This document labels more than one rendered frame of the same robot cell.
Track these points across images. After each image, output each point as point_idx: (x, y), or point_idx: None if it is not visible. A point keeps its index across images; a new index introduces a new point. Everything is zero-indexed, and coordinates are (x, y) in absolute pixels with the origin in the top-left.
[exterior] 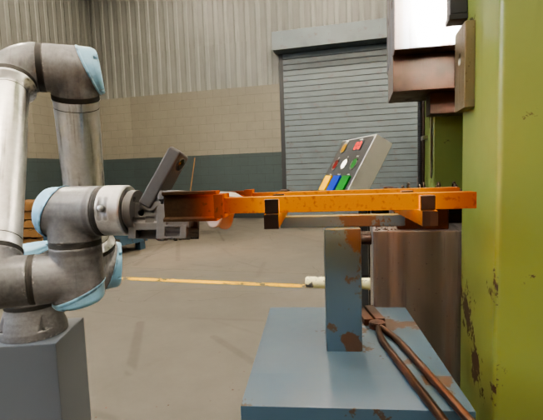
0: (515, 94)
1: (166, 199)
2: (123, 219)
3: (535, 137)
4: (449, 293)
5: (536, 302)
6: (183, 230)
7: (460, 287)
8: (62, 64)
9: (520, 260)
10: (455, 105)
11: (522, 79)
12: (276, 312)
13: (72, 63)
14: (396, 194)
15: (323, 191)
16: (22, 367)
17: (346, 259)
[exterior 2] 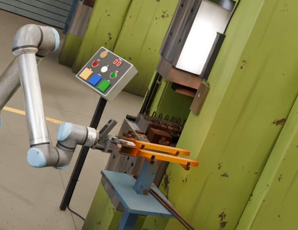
0: (213, 128)
1: (123, 147)
2: (94, 143)
3: (213, 141)
4: (160, 172)
5: (194, 186)
6: (114, 151)
7: (164, 170)
8: (48, 43)
9: (195, 174)
10: (190, 107)
11: (216, 124)
12: (106, 173)
13: (51, 42)
14: (182, 159)
15: (155, 145)
16: None
17: (154, 168)
